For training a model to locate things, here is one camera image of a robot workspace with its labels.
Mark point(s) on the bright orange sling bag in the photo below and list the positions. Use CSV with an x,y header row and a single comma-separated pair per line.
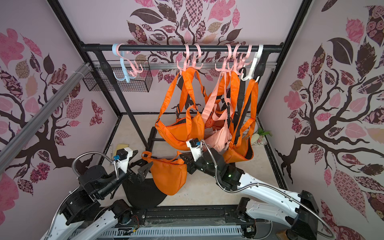
x,y
240,148

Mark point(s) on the metal flex conduit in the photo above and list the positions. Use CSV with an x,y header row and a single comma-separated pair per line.
x,y
259,185
77,173

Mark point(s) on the pink plastic hook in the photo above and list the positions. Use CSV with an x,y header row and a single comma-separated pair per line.
x,y
186,60
135,68
195,58
244,57
225,65
234,68

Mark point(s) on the peach pink bag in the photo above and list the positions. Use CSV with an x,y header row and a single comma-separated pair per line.
x,y
217,139

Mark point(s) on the left metal flex conduit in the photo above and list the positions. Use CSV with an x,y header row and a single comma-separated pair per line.
x,y
77,173

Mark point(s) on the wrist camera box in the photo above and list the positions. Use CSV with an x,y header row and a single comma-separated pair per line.
x,y
195,147
121,160

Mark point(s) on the orange backpack with straps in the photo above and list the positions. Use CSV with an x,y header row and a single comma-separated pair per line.
x,y
189,127

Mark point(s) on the light blue plastic hook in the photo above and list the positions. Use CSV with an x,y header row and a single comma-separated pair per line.
x,y
120,64

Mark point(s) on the grey aluminium rail left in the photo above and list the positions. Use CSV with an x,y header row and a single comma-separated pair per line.
x,y
11,150

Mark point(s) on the yellow sponge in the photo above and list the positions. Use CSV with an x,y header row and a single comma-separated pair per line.
x,y
121,146

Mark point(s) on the right metal flex conduit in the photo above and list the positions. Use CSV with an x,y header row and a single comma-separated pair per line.
x,y
259,185

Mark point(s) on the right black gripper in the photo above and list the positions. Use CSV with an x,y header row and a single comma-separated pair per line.
x,y
189,159

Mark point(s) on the floral cloth mat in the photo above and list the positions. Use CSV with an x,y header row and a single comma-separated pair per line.
x,y
262,140

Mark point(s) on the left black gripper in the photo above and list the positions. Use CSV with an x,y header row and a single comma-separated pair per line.
x,y
134,177

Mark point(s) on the black wire basket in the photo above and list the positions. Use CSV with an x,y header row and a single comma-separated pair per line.
x,y
141,83

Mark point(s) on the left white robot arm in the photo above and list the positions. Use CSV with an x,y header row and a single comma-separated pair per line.
x,y
80,216

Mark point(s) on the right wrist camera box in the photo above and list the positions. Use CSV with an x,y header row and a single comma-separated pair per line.
x,y
195,147

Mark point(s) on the black clothes rack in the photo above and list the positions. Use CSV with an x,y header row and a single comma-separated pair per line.
x,y
98,49

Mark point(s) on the dark orange waist bag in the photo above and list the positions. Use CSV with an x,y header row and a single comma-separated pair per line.
x,y
214,122

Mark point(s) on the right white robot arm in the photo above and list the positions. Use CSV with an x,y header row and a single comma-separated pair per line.
x,y
298,211

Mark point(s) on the white plastic hook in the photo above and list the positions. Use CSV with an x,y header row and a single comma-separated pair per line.
x,y
250,74

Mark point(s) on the white toy radish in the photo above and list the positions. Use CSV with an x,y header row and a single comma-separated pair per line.
x,y
255,138

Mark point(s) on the white perforated cable tray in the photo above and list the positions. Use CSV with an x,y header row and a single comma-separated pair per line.
x,y
157,232

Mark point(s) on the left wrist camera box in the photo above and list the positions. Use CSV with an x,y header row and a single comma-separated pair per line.
x,y
121,160

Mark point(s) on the dark orange strapped bag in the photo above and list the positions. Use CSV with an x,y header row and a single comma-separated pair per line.
x,y
230,84

